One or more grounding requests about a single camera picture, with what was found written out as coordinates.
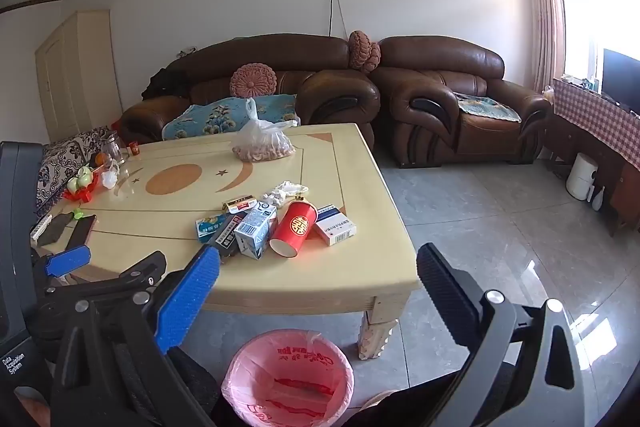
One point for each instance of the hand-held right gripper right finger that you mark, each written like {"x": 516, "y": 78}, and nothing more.
{"x": 440, "y": 287}

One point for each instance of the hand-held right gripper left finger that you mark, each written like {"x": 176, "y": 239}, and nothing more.
{"x": 187, "y": 302}

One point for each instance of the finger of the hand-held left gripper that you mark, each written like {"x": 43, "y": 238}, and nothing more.
{"x": 132, "y": 277}
{"x": 67, "y": 259}

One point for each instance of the yellow purple playing card box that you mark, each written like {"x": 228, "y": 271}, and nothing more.
{"x": 227, "y": 234}

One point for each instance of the white tissue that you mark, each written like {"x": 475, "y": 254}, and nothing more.
{"x": 282, "y": 193}

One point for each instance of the white remote control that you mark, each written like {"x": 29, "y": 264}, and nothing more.
{"x": 41, "y": 227}

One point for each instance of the black smartphone pink case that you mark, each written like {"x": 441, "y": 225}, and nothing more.
{"x": 82, "y": 229}

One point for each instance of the small green clip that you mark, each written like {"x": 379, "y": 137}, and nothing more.
{"x": 77, "y": 213}

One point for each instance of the red tray with green apples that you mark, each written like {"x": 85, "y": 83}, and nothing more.
{"x": 80, "y": 187}

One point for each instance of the teal tissue pack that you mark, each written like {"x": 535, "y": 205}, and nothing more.
{"x": 210, "y": 227}

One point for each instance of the patterned dark white blanket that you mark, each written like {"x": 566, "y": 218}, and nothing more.
{"x": 60, "y": 162}

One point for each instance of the small white plastic bag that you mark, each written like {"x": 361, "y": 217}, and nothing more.
{"x": 110, "y": 177}

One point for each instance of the blue white milk carton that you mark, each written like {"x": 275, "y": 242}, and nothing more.
{"x": 255, "y": 232}

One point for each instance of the orange fruit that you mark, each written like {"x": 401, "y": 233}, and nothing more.
{"x": 100, "y": 160}

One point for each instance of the red white cigarette pack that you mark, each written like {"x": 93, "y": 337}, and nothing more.
{"x": 240, "y": 205}

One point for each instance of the cream wooden coffee table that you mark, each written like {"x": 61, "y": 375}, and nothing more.
{"x": 325, "y": 267}

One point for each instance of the glass jar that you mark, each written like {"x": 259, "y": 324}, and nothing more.
{"x": 113, "y": 147}

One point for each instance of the white blue flat box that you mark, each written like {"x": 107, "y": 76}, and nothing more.
{"x": 335, "y": 224}

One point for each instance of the small red cup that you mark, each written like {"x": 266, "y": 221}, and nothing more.
{"x": 133, "y": 149}

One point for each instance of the red paper cup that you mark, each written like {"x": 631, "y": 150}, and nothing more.
{"x": 295, "y": 227}

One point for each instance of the cream door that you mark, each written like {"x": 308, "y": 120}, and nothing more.
{"x": 80, "y": 72}

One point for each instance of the plastic bag of peanuts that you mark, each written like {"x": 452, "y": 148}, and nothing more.
{"x": 262, "y": 144}

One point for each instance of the blue floral cushion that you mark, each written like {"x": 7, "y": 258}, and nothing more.
{"x": 210, "y": 117}

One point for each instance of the white round appliance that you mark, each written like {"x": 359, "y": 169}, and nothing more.
{"x": 581, "y": 177}

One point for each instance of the white bottle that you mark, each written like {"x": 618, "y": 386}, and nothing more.
{"x": 598, "y": 199}

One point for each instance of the pale blue seat mat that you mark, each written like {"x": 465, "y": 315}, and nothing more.
{"x": 487, "y": 108}

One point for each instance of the black clothing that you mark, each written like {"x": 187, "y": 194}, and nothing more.
{"x": 165, "y": 84}

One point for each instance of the round pink cushion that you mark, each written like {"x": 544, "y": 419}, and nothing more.
{"x": 364, "y": 51}
{"x": 252, "y": 81}

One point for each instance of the red checkered tablecloth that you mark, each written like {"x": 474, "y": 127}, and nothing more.
{"x": 600, "y": 122}

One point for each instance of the brown leather armchair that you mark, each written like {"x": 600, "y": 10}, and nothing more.
{"x": 430, "y": 57}

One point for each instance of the brown leather sofa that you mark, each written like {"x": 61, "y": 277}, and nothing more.
{"x": 280, "y": 52}

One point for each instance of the black television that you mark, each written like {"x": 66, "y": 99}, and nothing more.
{"x": 620, "y": 79}

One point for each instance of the pink curtain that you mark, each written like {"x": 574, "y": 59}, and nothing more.
{"x": 545, "y": 7}

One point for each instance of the window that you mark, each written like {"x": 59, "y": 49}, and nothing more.
{"x": 590, "y": 7}

